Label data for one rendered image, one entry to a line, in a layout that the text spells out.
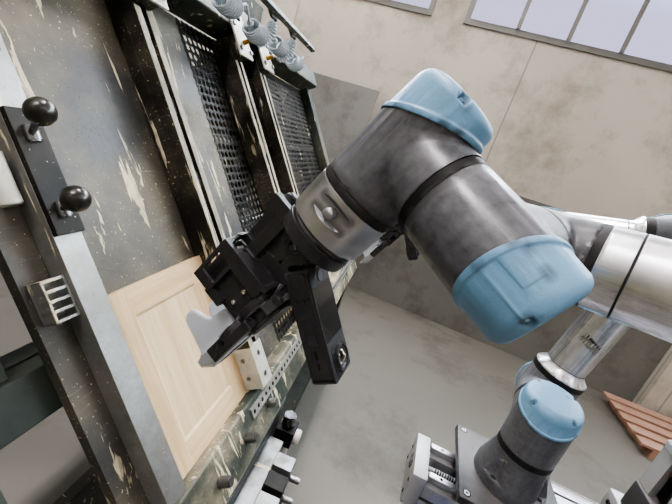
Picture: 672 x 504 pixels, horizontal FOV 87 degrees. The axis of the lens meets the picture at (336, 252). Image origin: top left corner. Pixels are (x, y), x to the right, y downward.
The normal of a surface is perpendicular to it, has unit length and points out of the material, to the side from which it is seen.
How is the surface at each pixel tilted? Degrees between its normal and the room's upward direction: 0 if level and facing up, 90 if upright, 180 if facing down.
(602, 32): 90
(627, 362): 90
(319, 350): 91
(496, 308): 103
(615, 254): 65
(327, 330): 58
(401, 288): 90
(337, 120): 75
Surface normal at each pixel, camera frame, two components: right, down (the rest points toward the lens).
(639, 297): -0.71, 0.36
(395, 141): -0.48, -0.10
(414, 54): -0.30, 0.22
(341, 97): -0.22, -0.03
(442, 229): -0.68, 0.06
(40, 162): 0.94, -0.21
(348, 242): 0.17, 0.63
